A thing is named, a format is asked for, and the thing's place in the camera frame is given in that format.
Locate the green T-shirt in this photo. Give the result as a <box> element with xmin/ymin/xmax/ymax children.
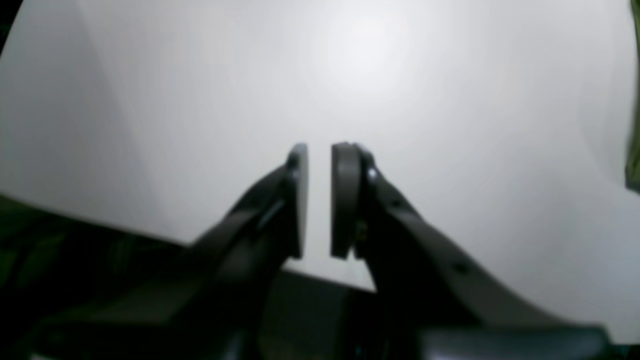
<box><xmin>625</xmin><ymin>0</ymin><xmax>640</xmax><ymax>194</ymax></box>

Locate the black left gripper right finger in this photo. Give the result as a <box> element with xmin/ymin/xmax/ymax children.
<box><xmin>331</xmin><ymin>142</ymin><xmax>612</xmax><ymax>360</ymax></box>

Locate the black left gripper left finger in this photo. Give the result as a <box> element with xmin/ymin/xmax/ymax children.
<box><xmin>30</xmin><ymin>144</ymin><xmax>309</xmax><ymax>360</ymax></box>

